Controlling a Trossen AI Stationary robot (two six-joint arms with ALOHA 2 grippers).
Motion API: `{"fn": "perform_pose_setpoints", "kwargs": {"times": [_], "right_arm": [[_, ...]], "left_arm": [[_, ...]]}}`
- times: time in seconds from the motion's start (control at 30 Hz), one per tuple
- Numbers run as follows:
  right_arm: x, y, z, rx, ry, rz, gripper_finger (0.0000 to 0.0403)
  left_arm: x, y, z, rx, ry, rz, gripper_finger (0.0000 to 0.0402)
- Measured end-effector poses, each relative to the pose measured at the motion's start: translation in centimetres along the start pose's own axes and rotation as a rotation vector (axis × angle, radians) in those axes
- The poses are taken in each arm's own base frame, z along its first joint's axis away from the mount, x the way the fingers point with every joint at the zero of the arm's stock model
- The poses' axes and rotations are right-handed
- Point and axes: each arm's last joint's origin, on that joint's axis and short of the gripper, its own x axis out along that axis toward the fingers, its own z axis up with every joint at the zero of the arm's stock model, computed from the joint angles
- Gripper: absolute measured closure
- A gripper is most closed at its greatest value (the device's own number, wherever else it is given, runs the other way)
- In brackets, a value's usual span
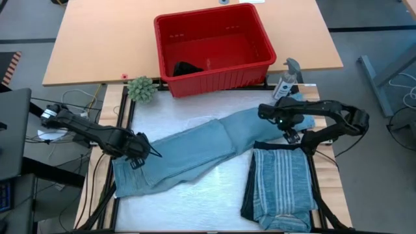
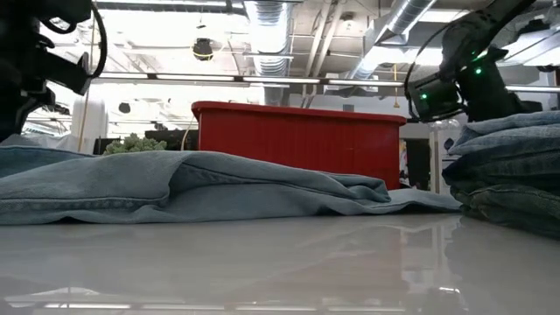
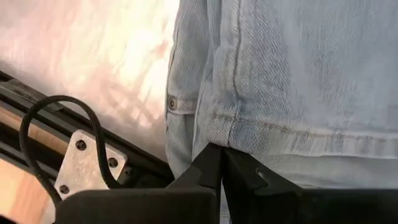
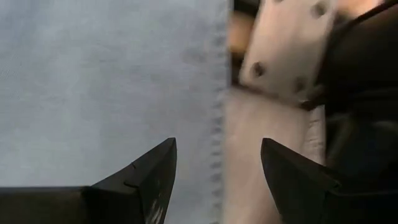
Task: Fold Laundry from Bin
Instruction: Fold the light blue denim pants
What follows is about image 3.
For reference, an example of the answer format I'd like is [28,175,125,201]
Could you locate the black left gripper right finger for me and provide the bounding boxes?
[221,146,398,224]

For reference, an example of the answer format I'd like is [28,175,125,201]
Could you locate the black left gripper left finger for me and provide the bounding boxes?
[55,142,223,224]

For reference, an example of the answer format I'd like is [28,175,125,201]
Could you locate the light blue denim garment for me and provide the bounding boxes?
[164,0,398,224]

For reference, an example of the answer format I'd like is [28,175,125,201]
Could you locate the white padded table mat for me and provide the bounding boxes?
[0,0,182,163]

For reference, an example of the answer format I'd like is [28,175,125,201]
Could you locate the silver metal bracket plate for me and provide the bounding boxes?
[53,129,129,200]

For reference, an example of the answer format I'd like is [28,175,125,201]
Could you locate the black arm base cable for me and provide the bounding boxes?
[19,95,123,207]

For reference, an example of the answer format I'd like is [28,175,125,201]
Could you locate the black aluminium table frame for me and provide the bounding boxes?
[0,70,175,189]

